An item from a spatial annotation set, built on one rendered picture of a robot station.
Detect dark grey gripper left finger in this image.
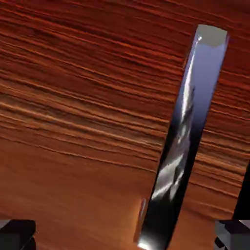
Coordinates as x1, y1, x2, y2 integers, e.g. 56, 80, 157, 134
0, 219, 37, 250

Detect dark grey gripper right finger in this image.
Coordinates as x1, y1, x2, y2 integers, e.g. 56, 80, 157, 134
214, 219, 250, 250

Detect red-brown wooden cabinet door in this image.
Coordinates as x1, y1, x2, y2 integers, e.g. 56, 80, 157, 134
0, 0, 250, 250

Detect shiny metal door handle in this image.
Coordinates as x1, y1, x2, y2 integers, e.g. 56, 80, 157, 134
133, 24, 230, 250

